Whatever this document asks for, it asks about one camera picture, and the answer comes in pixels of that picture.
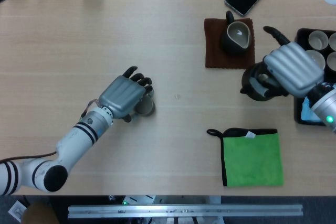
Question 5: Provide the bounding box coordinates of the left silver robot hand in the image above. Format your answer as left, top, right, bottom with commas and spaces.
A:
98, 66, 155, 123

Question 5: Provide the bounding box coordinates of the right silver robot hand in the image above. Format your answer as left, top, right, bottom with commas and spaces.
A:
249, 26, 325, 98

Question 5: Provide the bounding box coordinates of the dark teacup with pale inside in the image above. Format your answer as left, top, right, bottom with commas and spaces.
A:
135, 94, 156, 117

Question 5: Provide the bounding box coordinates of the dark ceramic teapot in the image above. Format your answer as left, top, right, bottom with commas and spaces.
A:
239, 61, 289, 102

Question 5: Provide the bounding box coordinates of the white robot base chassis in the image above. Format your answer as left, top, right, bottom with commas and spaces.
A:
109, 195, 221, 206

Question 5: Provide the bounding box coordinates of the translucent cup with dark object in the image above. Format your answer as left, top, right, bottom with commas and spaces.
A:
306, 49, 327, 74

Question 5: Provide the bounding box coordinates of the black serving tray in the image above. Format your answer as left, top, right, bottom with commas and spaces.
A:
293, 28, 336, 126

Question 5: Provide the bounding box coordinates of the blue wet wipes pack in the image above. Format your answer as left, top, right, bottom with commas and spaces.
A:
301, 97, 322, 123

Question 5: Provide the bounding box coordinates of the dark ceramic fairness pitcher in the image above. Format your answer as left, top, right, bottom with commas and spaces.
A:
219, 10, 252, 57

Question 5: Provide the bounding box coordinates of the brown cloth mat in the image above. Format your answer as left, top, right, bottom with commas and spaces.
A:
204, 18, 256, 70

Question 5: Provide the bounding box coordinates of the green microfiber cloth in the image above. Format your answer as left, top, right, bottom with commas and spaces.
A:
206, 127, 285, 188

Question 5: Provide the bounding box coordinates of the brown round seat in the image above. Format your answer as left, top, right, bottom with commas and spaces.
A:
22, 202, 60, 224

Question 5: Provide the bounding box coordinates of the white floor socket box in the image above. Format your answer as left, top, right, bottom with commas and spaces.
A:
7, 200, 27, 222

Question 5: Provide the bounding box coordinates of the left arm brown cable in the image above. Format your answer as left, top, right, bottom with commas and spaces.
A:
0, 151, 58, 164

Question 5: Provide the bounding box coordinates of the aluminium profile rail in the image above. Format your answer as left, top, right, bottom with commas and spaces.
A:
67, 204, 303, 219

